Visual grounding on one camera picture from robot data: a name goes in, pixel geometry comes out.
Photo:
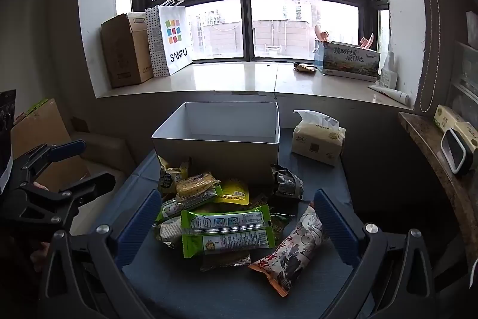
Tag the green white long snack packet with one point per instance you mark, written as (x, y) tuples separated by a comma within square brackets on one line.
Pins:
[(179, 207)]

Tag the white dotted shopping bag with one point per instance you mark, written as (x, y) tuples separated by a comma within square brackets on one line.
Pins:
[(175, 42)]

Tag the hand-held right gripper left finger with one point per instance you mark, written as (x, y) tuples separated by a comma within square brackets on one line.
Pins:
[(139, 225)]

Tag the white bottle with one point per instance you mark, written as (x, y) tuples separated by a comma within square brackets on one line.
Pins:
[(388, 74)]

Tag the small green snack packet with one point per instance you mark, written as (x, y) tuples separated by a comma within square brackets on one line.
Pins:
[(280, 225)]

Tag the large white printed snack packet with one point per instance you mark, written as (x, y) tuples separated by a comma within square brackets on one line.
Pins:
[(287, 259)]

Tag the person's left hand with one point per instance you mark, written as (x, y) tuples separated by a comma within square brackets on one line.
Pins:
[(39, 255)]

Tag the white tube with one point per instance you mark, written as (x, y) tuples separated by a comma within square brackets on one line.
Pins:
[(390, 94)]

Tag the small white snack packet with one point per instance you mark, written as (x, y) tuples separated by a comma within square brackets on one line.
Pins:
[(170, 231)]

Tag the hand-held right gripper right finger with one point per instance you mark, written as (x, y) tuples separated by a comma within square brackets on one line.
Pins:
[(336, 227)]

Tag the white framed black clock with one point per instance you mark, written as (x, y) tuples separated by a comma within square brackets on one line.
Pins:
[(453, 151)]

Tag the brown flat snack packet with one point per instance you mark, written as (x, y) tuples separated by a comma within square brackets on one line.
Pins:
[(224, 262)]

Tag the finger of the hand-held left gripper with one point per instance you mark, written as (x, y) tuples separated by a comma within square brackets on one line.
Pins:
[(93, 184), (67, 148)]

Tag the blue printed carton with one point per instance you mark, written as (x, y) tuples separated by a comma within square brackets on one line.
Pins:
[(347, 61)]

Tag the yellow biscuit packet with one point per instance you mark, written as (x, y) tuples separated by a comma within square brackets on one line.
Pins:
[(196, 184)]

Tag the crumpled snack wrapper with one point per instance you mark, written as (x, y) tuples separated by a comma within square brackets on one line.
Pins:
[(305, 68)]

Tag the marble counter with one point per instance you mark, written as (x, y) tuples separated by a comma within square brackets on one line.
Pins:
[(422, 139)]

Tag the white cardboard box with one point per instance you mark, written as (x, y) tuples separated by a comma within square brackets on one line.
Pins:
[(216, 158)]

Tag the open brown cardboard box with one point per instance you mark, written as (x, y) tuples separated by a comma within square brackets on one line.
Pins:
[(41, 128)]

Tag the lime yellow snack packet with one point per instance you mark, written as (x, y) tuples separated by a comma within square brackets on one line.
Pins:
[(233, 190)]

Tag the pink plastic item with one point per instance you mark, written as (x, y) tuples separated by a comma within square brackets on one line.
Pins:
[(322, 33), (366, 41)]

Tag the dark grey crumpled snack packet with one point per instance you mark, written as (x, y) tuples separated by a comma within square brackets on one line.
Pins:
[(287, 182)]

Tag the soft tissue pack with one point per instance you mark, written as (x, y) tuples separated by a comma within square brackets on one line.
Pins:
[(317, 147)]

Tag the clear plastic drawer unit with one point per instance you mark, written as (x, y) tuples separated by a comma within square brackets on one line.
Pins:
[(466, 80)]

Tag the green white tissue box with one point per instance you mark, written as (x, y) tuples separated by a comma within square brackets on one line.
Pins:
[(452, 117)]

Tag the yellow black character snack packet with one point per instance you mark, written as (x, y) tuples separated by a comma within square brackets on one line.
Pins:
[(168, 179)]

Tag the green twin snack packet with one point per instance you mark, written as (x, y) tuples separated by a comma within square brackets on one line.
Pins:
[(224, 240)]

